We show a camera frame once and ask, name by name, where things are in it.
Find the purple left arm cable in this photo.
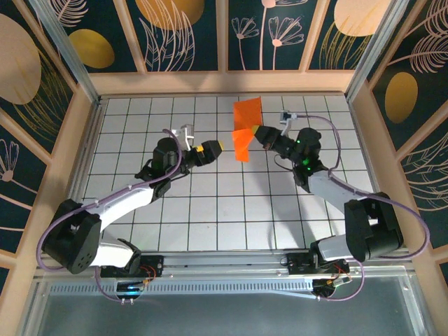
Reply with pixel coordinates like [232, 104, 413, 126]
[36, 128, 183, 305]

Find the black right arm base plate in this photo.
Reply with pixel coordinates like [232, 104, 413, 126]
[286, 251, 350, 276]

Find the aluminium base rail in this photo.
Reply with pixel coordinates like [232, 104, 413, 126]
[34, 248, 416, 281]

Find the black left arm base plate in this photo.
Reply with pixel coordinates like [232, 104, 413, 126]
[100, 254, 165, 279]

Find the orange cloth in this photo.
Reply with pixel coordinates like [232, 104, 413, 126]
[232, 97, 263, 162]

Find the grey frosted panel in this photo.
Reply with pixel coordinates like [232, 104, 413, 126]
[20, 276, 433, 336]

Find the aluminium table edge rail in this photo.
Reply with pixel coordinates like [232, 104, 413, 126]
[346, 94, 400, 249]
[52, 97, 106, 253]

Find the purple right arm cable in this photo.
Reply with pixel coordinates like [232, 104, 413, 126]
[293, 113, 431, 302]

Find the black controller board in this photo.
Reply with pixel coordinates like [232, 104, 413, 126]
[312, 276, 352, 299]
[115, 279, 155, 295]

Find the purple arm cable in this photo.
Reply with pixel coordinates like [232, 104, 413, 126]
[36, 128, 183, 305]
[293, 113, 431, 302]

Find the white grid mat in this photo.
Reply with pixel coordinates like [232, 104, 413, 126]
[69, 96, 391, 253]

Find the grey slotted cable duct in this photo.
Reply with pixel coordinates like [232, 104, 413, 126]
[48, 279, 316, 298]

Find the aluminium corner post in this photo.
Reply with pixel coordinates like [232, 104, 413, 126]
[344, 0, 421, 101]
[29, 0, 102, 102]

